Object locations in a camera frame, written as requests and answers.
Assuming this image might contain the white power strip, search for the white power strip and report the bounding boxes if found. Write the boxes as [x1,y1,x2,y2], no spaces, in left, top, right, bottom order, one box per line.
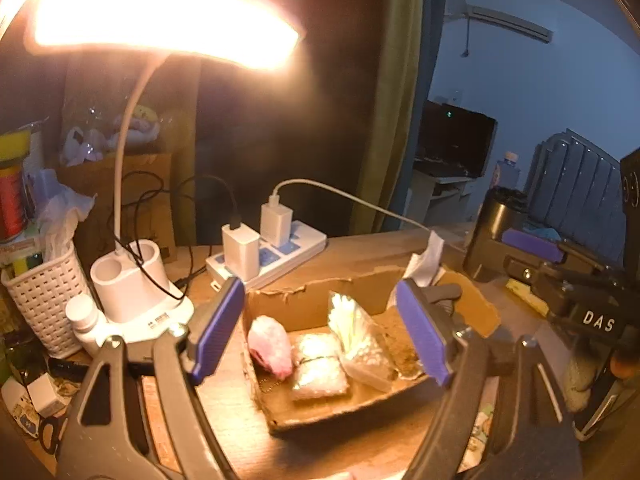
[206,220,328,291]

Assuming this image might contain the white plastic bag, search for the white plastic bag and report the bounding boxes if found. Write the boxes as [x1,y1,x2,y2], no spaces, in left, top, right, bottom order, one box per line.
[35,180,96,261]

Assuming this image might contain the clear water bottle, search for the clear water bottle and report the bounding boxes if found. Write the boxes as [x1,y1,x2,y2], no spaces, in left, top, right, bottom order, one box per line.
[495,151,522,192]

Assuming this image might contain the white desk lamp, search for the white desk lamp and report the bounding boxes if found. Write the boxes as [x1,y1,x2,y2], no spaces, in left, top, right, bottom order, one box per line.
[0,0,307,343]

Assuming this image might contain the pink yellow plush toy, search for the pink yellow plush toy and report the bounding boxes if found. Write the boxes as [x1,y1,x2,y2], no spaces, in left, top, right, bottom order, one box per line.
[112,105,161,148]

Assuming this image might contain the pink plush toy keychain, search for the pink plush toy keychain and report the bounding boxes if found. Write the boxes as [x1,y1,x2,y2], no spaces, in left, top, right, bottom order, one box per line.
[248,316,293,380]

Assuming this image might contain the bag of cotton swabs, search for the bag of cotton swabs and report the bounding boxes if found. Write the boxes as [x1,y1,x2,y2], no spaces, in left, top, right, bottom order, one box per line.
[327,291,398,393]

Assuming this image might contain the teal curtain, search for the teal curtain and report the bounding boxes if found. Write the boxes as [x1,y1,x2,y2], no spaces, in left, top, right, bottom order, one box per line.
[407,0,449,161]

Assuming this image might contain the white woven basket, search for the white woven basket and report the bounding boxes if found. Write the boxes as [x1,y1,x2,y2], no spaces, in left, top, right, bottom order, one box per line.
[0,240,93,353]

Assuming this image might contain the black monitor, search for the black monitor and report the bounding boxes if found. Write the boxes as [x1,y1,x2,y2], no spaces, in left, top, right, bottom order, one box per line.
[415,101,499,178]

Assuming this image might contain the red can yellow lid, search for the red can yellow lid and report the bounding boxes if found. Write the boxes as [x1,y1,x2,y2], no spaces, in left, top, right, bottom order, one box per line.
[0,130,33,243]

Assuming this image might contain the black scissors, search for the black scissors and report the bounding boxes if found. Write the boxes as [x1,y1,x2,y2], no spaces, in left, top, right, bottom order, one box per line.
[37,412,71,456]

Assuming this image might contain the black cable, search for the black cable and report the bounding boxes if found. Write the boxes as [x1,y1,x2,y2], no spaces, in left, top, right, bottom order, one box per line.
[112,170,241,303]

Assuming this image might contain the white plush toy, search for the white plush toy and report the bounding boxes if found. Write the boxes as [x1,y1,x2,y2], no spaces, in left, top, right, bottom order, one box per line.
[60,125,108,166]

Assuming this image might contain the white charger plug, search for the white charger plug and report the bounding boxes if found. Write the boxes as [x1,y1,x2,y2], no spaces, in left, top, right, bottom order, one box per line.
[260,195,293,248]
[221,224,261,281]

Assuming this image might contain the brown cardboard carton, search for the brown cardboard carton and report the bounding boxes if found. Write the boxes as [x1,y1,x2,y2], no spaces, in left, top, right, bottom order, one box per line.
[57,152,178,266]

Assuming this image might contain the white soft packet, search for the white soft packet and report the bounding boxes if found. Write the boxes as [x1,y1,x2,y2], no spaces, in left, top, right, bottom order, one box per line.
[290,332,351,402]

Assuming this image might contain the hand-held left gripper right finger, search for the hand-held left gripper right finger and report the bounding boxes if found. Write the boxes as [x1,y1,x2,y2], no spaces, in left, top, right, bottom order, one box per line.
[394,279,583,480]

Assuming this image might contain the white charging cable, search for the white charging cable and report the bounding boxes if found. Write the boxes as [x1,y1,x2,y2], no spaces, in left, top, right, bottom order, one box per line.
[270,178,433,233]

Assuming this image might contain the yellow curtain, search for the yellow curtain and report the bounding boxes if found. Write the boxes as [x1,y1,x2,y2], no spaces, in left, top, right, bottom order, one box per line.
[350,0,426,235]

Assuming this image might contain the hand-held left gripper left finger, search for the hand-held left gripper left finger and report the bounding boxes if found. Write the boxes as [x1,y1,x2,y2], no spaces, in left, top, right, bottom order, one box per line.
[57,276,247,480]

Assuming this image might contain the steel tumbler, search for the steel tumbler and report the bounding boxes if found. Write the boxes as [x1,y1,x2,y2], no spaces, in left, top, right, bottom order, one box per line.
[462,187,531,281]

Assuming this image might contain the small white box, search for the small white box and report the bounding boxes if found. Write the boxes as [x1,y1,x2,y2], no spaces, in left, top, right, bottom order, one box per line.
[27,374,68,418]

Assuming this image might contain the dark window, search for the dark window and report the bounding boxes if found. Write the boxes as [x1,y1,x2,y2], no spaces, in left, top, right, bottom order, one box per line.
[190,0,396,241]

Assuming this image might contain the white pill bottle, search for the white pill bottle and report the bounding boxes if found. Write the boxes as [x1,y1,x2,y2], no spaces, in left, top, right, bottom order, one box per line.
[66,294,108,356]

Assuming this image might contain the grey padded headboard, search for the grey padded headboard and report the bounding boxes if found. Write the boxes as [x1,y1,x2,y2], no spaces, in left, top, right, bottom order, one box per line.
[522,129,623,233]

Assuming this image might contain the white cloth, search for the white cloth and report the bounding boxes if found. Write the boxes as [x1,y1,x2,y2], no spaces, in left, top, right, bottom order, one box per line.
[402,230,446,288]

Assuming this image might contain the cardboard box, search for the cardboard box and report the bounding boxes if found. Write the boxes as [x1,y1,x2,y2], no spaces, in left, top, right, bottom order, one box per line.
[241,265,502,436]

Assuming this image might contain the black rectangular device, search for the black rectangular device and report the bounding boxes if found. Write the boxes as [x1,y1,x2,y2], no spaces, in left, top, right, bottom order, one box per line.
[47,357,91,383]

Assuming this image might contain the white cabinet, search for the white cabinet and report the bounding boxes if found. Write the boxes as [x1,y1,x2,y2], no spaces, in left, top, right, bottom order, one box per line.
[409,167,481,233]

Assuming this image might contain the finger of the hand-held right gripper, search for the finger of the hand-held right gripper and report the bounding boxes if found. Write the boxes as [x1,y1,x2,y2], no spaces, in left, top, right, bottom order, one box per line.
[501,227,624,272]
[504,256,577,307]

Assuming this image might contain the white air conditioner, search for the white air conditioner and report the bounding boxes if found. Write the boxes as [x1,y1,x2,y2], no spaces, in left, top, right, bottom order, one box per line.
[445,0,555,43]

